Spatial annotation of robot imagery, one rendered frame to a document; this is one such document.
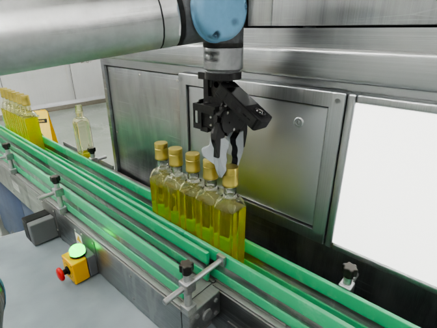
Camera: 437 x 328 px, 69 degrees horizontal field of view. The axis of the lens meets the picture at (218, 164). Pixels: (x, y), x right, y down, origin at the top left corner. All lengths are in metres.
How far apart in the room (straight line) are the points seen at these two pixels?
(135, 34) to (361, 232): 0.56
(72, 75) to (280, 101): 6.43
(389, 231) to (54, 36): 0.63
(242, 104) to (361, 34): 0.25
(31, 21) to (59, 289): 0.81
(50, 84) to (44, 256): 5.79
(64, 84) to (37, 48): 6.57
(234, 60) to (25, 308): 0.83
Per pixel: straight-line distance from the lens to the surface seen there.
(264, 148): 0.77
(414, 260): 0.72
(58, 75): 6.90
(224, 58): 0.60
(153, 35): 0.41
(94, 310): 0.97
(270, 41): 0.75
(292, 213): 0.79
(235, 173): 0.67
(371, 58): 0.64
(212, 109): 0.62
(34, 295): 1.08
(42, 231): 1.25
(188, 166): 0.74
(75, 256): 1.02
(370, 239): 0.72
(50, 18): 0.39
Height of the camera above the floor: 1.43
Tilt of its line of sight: 23 degrees down
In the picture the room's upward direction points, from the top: straight up
